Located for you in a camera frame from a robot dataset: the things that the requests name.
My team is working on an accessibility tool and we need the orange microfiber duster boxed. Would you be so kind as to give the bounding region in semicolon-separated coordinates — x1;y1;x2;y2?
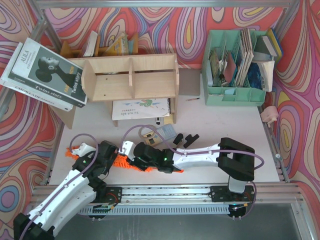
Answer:
64;146;185;175

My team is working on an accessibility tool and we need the small stapler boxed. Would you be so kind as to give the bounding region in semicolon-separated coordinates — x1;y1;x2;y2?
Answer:
173;133;184;145

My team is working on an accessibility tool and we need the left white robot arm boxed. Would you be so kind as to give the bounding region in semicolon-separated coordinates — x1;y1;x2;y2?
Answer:
13;140;121;240

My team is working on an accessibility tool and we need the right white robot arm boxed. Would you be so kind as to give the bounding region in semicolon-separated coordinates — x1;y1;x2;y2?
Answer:
128;137;255;194

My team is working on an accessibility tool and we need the light wooden bookshelf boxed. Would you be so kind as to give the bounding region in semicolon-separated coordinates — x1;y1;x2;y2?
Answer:
66;53;180;128

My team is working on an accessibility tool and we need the small beige box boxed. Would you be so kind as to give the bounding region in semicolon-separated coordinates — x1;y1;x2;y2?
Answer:
143;131;163;147

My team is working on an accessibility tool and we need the black marker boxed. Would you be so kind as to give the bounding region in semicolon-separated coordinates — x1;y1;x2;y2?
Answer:
155;117;161;125

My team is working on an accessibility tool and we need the black clip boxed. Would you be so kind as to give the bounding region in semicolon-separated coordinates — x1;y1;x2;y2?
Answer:
183;134;200;149

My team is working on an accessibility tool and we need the spiral sketchbook with frog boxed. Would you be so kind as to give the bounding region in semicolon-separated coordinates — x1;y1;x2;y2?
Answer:
112;98;171;121

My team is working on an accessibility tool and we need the small pencil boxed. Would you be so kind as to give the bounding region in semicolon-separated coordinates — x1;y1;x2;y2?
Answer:
186;97;200;101

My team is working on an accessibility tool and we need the grey notebook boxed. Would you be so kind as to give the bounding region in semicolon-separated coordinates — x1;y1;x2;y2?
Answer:
178;68;201;96

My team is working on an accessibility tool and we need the yellow book in rack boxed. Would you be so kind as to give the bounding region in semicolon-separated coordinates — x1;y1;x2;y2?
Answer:
102;32;129;56

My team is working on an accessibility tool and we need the white book in rack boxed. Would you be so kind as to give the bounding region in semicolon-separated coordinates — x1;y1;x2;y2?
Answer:
81;30;98;58

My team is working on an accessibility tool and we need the red brown booklet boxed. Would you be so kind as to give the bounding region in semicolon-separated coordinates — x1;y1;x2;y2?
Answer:
223;51;237;84

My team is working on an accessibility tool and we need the mint green desk organizer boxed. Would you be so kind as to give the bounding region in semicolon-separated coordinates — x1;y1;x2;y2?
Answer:
201;30;266;107

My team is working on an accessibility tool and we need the large Twins story magazine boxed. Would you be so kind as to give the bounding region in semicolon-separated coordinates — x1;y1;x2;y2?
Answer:
8;38;87;108

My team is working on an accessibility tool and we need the white book under magazine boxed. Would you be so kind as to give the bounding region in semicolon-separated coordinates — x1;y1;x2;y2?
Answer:
0;42;73;112

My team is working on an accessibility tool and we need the pink pig figurine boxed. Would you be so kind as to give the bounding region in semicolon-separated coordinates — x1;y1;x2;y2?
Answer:
260;105;279;128

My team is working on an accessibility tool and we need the blue patterned book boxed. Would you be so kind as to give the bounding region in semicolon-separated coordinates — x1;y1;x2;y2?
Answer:
247;62;263;90

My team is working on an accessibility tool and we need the white open book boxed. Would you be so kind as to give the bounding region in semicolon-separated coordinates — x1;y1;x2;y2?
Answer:
256;60;275;92

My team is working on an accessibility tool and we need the grey book on organizer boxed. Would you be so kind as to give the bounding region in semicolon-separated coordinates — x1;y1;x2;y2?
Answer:
254;35;278;57

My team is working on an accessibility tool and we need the blue yellow book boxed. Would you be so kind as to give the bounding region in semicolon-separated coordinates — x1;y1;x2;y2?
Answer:
266;28;283;59

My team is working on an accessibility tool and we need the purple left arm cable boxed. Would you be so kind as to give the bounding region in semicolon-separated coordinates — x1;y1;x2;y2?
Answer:
19;133;100;238

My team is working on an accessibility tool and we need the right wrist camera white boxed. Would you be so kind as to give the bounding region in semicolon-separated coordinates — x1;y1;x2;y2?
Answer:
119;141;136;161

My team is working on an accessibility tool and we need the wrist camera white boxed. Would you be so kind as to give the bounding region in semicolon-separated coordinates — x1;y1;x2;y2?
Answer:
119;141;136;161
70;142;96;157

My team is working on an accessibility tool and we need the tape roll ring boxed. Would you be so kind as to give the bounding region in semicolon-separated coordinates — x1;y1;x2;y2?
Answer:
138;124;157;139

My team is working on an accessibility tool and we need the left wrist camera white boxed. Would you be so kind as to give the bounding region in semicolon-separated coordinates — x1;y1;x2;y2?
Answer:
70;142;96;157

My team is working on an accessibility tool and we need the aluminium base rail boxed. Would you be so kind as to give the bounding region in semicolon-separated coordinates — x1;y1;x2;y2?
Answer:
77;182;305;219

